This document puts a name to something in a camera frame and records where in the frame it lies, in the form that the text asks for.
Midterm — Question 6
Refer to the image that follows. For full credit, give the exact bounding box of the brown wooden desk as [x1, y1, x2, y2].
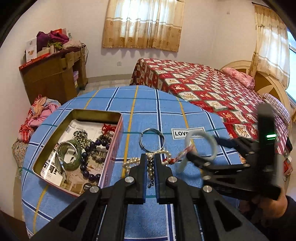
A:
[20, 48, 88, 104]

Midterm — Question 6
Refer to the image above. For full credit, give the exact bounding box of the pale jade bangle red cord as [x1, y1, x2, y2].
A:
[162, 129, 218, 174]

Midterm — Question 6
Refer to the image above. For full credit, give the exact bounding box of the thin silver bangle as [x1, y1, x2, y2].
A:
[139, 128, 165, 153]

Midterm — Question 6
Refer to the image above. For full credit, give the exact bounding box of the wooden headboard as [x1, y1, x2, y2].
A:
[223, 60, 292, 115]

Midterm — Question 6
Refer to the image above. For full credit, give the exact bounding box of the grey stone bead bracelet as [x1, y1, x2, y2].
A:
[89, 143, 110, 164]

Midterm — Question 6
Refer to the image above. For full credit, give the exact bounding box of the flat red box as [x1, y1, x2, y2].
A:
[18, 53, 50, 70]

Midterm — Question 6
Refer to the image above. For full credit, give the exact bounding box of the printed paper in tin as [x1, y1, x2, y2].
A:
[40, 119, 116, 196]

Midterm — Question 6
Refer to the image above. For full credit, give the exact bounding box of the striped pillow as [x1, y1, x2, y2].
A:
[262, 93, 290, 126]

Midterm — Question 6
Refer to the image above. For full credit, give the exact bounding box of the pink floral pillow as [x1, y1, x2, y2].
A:
[221, 67, 255, 89]

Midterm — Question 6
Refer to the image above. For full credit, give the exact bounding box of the blue plaid tablecloth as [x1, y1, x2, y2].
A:
[22, 86, 229, 240]

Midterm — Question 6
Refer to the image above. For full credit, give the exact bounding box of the pink metal tin box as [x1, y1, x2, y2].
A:
[32, 109, 123, 197]

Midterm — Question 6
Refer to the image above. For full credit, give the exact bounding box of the green jade bangle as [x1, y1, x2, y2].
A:
[55, 140, 82, 174]

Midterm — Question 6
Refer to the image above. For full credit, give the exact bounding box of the dark purple bead bracelet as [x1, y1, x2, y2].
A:
[79, 136, 112, 182]

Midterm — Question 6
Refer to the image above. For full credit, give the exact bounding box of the beige side curtain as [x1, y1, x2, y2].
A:
[249, 4, 290, 89]

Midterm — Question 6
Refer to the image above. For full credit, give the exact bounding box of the right hand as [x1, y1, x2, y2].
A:
[239, 189, 287, 219]

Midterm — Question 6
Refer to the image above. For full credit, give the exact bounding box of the pile of clothes on floor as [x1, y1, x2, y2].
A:
[11, 94, 61, 168]

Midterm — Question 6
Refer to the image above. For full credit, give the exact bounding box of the white pearl bracelet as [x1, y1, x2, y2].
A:
[122, 149, 173, 188]

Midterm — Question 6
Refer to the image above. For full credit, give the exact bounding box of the clothes heap on desk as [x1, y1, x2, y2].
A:
[36, 31, 83, 52]

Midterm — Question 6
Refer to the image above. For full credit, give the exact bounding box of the beige window curtain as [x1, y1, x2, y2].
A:
[102, 0, 185, 52]

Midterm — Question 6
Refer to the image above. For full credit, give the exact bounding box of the red patterned bedspread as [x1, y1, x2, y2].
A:
[130, 58, 290, 155]

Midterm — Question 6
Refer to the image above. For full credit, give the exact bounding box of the white product box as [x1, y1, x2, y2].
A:
[26, 38, 37, 62]

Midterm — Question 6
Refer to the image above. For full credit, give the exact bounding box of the red knot charm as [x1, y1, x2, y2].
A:
[101, 123, 116, 136]

